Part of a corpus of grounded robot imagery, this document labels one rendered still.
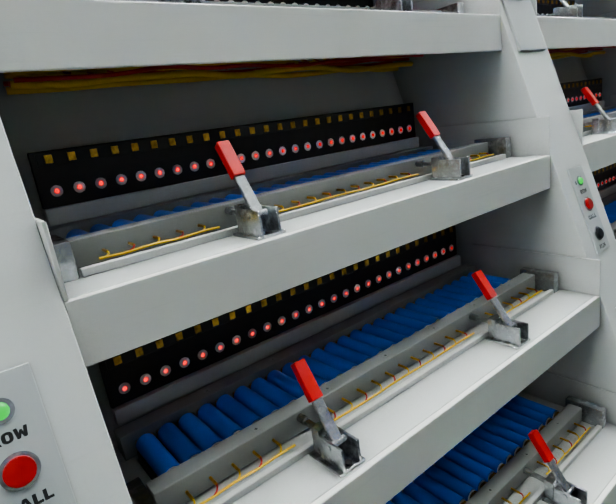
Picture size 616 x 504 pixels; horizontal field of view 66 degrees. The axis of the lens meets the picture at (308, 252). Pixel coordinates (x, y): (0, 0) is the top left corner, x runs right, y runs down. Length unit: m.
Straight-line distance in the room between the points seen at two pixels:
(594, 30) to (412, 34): 0.47
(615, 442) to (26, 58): 0.77
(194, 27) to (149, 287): 0.21
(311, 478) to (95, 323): 0.21
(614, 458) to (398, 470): 0.38
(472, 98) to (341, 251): 0.42
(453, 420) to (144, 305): 0.31
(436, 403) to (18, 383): 0.35
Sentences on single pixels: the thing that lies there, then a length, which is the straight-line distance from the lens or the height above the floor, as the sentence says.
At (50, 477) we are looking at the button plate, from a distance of 0.33.
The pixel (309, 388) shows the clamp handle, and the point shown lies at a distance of 0.41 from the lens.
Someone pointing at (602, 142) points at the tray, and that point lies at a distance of 0.87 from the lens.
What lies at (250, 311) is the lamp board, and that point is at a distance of 0.53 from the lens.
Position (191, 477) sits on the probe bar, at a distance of 0.42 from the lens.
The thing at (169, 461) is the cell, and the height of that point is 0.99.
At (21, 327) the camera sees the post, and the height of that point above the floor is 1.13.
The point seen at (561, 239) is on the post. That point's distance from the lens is 0.74.
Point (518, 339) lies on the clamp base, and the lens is 0.59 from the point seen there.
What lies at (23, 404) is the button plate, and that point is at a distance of 0.32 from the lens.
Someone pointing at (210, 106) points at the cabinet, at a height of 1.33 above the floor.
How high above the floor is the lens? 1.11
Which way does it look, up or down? 1 degrees up
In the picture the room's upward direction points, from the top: 19 degrees counter-clockwise
